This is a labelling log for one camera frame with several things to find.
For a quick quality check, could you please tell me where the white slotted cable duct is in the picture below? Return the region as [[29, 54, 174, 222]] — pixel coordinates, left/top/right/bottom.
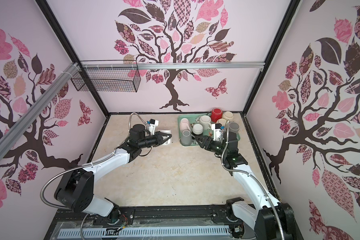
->
[[57, 226, 231, 240]]

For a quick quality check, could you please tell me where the pale pink mug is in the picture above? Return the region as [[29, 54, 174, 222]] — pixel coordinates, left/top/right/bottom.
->
[[179, 118, 192, 133]]

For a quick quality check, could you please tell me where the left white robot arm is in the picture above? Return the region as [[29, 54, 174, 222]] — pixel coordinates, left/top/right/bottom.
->
[[54, 124, 172, 222]]

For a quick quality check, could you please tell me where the dark grey mug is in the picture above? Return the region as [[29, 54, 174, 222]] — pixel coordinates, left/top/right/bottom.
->
[[228, 122, 240, 134]]

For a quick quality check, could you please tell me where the aluminium rail left wall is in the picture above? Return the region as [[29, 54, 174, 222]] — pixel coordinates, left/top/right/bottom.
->
[[0, 63, 80, 161]]

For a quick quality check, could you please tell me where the mint green floral tray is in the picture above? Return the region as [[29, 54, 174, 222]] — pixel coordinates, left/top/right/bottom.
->
[[177, 113, 241, 147]]

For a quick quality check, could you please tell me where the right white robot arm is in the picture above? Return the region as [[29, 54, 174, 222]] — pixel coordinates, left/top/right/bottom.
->
[[195, 132, 298, 240]]

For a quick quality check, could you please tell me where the white mug with handle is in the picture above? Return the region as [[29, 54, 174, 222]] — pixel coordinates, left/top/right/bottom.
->
[[199, 115, 212, 131]]

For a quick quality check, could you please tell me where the black right corner post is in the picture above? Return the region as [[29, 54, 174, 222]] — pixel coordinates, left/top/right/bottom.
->
[[241, 0, 302, 116]]

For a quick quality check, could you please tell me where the black wire basket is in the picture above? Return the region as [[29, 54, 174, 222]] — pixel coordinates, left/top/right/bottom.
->
[[71, 60, 142, 93]]

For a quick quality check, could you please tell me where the aluminium rail back wall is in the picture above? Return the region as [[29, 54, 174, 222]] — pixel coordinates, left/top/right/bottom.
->
[[82, 62, 265, 70]]

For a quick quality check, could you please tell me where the aluminium rail wall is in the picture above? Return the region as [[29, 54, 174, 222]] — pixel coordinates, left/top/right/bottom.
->
[[82, 62, 265, 70], [0, 63, 80, 161]]

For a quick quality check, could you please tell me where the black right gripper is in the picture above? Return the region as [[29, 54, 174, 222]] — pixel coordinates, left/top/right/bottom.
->
[[195, 136, 228, 159]]

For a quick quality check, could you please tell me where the black and white mug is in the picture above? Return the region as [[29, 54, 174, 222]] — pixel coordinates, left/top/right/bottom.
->
[[192, 124, 204, 139]]

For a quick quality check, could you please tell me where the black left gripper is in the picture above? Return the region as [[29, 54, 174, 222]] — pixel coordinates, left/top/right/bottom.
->
[[138, 130, 172, 149]]

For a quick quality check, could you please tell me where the peach and cream mug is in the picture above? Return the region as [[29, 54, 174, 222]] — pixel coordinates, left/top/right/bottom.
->
[[217, 118, 227, 126]]

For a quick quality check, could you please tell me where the black corner frame post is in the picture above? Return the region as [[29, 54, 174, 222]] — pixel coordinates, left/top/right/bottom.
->
[[35, 0, 110, 118]]

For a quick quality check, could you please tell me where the red mug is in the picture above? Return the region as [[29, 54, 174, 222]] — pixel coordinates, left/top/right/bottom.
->
[[211, 108, 223, 123]]

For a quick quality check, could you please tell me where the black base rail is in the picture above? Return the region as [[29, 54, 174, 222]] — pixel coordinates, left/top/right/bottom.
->
[[44, 205, 256, 240]]

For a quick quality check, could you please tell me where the cream mug back right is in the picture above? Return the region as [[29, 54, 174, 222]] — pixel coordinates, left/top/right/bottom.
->
[[222, 111, 234, 122]]

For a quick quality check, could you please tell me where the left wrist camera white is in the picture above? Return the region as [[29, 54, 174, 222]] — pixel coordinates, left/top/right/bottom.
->
[[147, 119, 159, 135]]

